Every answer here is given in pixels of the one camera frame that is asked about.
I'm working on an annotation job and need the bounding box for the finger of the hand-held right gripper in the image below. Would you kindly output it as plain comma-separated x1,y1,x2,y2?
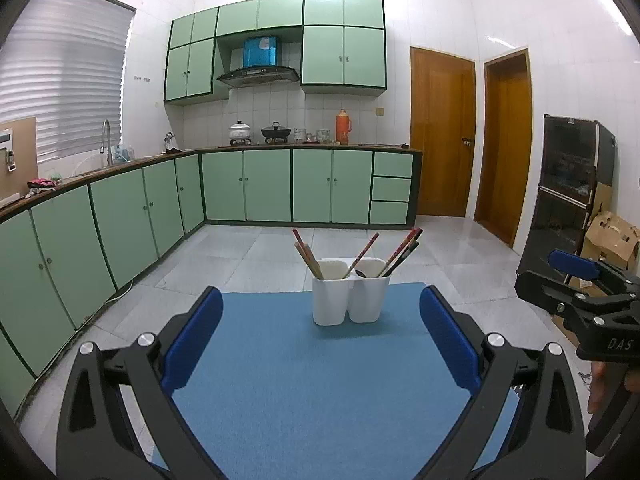
515,269,640,333
547,249,640,292

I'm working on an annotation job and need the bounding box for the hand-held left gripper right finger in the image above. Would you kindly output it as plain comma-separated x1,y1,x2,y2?
415,285,587,480

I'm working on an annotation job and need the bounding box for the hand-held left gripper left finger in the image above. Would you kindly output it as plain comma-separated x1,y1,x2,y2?
55,286,226,480

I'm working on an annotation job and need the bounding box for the black chopstick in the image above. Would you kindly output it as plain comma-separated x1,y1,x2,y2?
383,240,420,278
386,246,417,278

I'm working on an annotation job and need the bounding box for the thin red chopstick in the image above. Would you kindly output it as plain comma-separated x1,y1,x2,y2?
377,228,424,278
292,229,322,277

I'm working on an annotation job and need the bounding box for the red-tipped wooden chopstick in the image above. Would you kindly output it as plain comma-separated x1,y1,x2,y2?
344,231,381,279

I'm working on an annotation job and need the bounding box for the white utensil holder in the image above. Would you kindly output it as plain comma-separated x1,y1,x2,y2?
312,257,392,327

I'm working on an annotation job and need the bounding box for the light wooden chopstick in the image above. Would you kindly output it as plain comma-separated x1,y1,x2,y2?
294,243,320,279
300,242,323,279

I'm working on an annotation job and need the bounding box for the person's right hand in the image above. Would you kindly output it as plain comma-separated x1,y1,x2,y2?
586,360,610,415

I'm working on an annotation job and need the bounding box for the cardboard box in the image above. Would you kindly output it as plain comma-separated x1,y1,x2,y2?
581,210,640,275
0,117,39,202

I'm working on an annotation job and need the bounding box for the black glass-front cabinet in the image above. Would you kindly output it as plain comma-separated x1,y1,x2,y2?
515,113,617,287

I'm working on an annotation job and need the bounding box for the blue table mat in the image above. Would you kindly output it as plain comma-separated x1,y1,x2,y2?
150,281,522,480

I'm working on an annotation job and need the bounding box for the wooden door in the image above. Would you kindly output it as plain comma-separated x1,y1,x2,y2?
409,46,477,219
472,48,534,249

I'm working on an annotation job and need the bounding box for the green base cabinet unit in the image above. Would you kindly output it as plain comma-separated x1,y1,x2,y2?
0,145,424,418

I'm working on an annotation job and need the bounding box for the metal sink faucet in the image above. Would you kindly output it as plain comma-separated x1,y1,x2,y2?
98,119,115,167

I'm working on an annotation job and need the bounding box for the black wok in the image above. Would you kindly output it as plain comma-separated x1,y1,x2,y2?
260,121,293,140

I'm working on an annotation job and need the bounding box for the orange thermos flask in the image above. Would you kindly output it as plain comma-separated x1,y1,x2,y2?
335,108,352,145

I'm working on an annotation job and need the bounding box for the black range hood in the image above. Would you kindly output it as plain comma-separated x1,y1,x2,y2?
216,66,301,89

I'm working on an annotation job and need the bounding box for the white window blind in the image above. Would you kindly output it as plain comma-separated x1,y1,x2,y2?
0,0,137,165

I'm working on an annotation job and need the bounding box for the blue-wrapped hood chimney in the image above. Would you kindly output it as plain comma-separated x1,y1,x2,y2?
243,35,280,69

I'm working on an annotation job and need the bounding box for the green wall cabinet unit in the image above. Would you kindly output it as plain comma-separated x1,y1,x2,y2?
163,0,389,107

